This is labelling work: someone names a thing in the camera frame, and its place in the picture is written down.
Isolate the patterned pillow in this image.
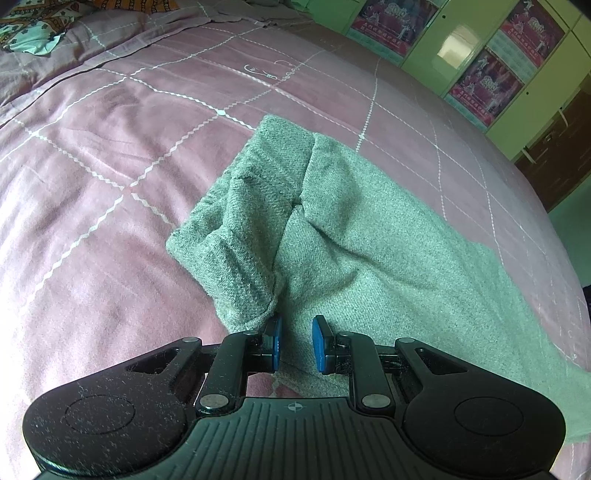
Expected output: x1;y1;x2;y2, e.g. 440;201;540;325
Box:
0;0;178;56

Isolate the green towel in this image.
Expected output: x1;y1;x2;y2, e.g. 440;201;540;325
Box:
165;114;591;446

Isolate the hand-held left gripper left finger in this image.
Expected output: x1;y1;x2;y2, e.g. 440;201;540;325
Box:
124;315;283;416

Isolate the brown wooden door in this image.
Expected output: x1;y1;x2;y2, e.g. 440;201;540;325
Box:
512;92;591;213

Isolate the pink wall poster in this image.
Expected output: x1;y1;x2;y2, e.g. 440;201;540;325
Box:
501;0;567;70
444;46;526;128
346;0;439;58

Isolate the pink checked quilt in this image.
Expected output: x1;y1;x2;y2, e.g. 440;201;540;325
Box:
0;0;324;125

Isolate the green wardrobe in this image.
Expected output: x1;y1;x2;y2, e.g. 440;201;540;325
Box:
302;0;591;162

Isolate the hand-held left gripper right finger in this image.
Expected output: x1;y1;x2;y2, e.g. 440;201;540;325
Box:
311;315;462;411

